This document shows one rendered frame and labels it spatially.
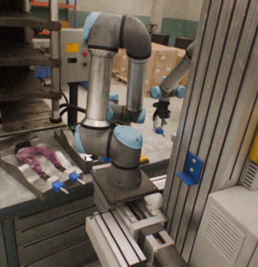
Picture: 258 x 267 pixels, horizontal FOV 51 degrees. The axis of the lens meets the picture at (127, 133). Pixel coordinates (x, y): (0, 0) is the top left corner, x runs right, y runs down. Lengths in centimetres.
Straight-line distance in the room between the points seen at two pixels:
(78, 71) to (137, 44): 134
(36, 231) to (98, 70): 103
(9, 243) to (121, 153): 89
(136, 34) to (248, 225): 69
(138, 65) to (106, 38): 16
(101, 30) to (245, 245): 80
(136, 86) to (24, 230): 102
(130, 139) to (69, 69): 135
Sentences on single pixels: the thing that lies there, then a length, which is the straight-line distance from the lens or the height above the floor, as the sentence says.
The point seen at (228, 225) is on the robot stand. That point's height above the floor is 119.
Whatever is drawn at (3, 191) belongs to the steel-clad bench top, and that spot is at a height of 80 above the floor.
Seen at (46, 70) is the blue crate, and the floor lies 40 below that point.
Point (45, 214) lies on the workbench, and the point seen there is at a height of 61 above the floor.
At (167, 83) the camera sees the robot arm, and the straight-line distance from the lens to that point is 154.
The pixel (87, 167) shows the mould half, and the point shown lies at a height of 85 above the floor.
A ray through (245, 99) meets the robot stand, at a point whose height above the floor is 152.
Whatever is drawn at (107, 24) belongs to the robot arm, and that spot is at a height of 164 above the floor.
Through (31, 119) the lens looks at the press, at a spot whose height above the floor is 79.
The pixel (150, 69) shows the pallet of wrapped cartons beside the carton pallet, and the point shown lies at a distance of 548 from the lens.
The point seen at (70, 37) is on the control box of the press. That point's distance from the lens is 222.
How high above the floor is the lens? 172
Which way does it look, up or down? 26 degrees down
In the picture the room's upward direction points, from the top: 6 degrees clockwise
